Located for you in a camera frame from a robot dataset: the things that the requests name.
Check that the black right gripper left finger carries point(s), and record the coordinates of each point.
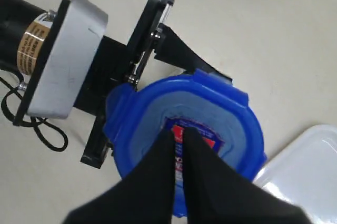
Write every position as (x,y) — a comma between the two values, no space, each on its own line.
(145,195)

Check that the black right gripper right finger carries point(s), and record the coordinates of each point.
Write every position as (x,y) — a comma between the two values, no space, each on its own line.
(215,193)

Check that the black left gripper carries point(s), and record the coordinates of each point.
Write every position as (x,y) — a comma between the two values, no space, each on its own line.
(114,63)

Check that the blue plastic lid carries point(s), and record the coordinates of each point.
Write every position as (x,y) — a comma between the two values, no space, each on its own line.
(206,102)

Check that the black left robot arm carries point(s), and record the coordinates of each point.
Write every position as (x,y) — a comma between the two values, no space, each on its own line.
(14,13)

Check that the white plastic tray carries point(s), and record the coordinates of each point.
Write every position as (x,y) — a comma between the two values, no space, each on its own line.
(304,173)

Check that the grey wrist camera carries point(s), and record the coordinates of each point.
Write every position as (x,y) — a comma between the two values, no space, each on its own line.
(69,60)

